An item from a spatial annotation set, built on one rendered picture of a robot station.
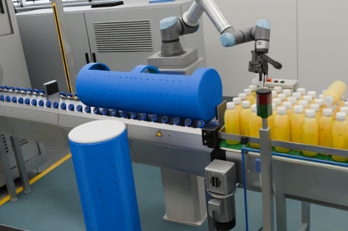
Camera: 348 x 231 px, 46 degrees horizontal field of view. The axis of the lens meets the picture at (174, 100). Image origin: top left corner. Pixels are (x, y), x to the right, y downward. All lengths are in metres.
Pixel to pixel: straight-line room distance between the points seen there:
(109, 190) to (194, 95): 0.63
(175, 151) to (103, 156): 0.49
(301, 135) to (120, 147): 0.84
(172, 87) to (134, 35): 1.95
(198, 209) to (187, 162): 0.75
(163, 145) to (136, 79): 0.40
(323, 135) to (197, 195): 1.29
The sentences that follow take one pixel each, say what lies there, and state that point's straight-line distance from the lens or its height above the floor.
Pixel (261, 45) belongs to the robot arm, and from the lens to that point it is 2.15.
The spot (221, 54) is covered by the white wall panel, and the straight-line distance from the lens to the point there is 5.08.
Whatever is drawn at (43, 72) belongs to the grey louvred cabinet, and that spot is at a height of 0.79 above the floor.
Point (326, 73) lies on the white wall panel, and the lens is 4.89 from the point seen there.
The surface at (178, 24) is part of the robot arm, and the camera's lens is 2.67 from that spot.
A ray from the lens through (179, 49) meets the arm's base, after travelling 2.66.
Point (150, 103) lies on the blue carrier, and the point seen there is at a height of 1.06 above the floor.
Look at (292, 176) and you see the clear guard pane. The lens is 1.85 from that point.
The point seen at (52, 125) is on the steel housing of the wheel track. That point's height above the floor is 0.82.
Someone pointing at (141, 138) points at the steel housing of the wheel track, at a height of 0.84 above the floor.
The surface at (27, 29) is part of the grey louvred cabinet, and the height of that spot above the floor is 1.28.
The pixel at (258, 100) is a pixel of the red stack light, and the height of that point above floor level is 1.23.
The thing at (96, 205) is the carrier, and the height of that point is 0.70.
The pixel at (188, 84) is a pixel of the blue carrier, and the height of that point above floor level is 1.18.
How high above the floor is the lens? 1.75
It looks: 18 degrees down
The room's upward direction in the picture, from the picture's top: 6 degrees counter-clockwise
